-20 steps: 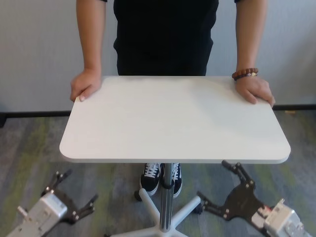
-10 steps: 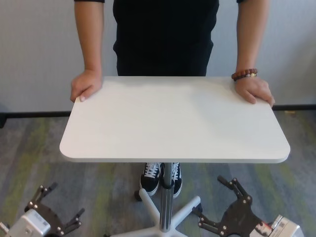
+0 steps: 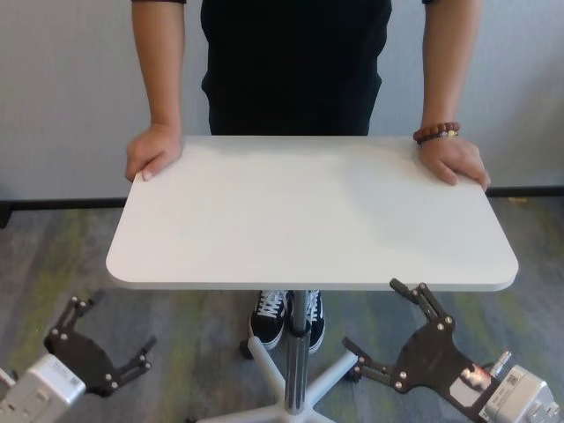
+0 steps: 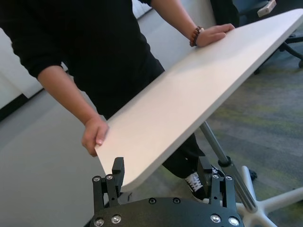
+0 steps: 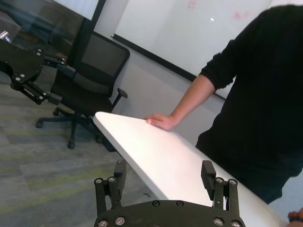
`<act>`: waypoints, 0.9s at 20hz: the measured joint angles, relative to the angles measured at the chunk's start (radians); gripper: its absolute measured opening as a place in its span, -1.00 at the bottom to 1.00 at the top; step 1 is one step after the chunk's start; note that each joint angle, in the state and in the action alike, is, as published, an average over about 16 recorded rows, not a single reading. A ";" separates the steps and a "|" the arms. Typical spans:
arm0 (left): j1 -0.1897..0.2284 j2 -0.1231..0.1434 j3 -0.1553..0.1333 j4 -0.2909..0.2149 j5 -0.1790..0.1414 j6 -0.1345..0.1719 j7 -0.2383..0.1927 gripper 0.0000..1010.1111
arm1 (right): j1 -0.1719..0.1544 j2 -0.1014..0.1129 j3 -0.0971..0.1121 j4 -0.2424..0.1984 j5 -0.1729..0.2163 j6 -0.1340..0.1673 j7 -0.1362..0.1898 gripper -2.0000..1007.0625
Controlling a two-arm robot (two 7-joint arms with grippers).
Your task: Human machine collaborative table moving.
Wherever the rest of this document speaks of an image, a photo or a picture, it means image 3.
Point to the person in black clothes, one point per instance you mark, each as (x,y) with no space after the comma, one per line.
(295,44)

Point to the person's left forearm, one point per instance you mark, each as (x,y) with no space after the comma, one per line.
(445,66)

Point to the small yellow floor scrap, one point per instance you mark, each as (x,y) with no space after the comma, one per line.
(516,200)

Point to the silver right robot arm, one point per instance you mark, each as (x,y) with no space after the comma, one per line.
(515,392)

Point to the person's right forearm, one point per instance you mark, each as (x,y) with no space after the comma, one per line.
(161,66)

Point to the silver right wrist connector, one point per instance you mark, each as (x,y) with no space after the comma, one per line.
(508,358)

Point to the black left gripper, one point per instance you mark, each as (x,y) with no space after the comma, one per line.
(81,359)

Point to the person's right hand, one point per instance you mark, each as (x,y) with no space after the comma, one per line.
(154,150)

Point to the black trousers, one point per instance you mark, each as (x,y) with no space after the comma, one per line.
(291,121)

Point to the person's left hand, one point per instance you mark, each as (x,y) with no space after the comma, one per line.
(454,158)

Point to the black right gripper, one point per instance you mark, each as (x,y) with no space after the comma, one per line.
(434,361)

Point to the white rolling pedestal table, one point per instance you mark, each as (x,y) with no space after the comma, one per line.
(308,211)

